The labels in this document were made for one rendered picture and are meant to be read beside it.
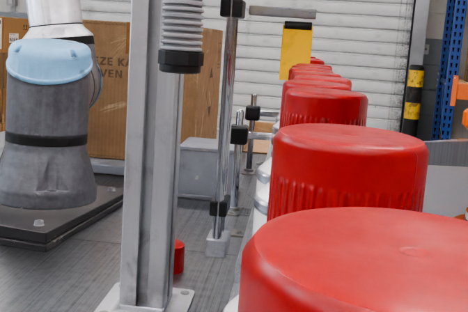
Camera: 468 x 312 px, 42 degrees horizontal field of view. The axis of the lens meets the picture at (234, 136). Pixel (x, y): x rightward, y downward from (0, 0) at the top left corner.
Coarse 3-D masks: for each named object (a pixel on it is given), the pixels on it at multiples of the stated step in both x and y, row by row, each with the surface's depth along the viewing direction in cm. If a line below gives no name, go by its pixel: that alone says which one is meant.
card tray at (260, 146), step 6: (258, 126) 178; (264, 126) 178; (270, 126) 178; (264, 132) 178; (270, 132) 178; (246, 144) 157; (258, 144) 160; (264, 144) 161; (246, 150) 150; (258, 150) 151; (264, 150) 152
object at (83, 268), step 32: (256, 160) 141; (96, 224) 87; (192, 224) 90; (0, 256) 73; (32, 256) 73; (64, 256) 74; (96, 256) 75; (192, 256) 77; (0, 288) 64; (32, 288) 64; (64, 288) 65; (96, 288) 65; (192, 288) 67; (224, 288) 68
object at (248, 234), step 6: (270, 144) 85; (252, 210) 51; (252, 216) 50; (252, 222) 48; (246, 228) 46; (252, 228) 46; (246, 234) 45; (246, 240) 44; (240, 246) 43; (240, 252) 41; (240, 258) 40; (240, 264) 39; (240, 270) 39
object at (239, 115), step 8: (240, 112) 95; (240, 120) 95; (232, 128) 95; (240, 128) 95; (248, 128) 96; (232, 136) 95; (240, 136) 95; (248, 136) 96; (256, 136) 95; (264, 136) 95; (240, 144) 95; (240, 152) 96; (232, 176) 97; (232, 184) 97; (232, 192) 97; (232, 200) 97
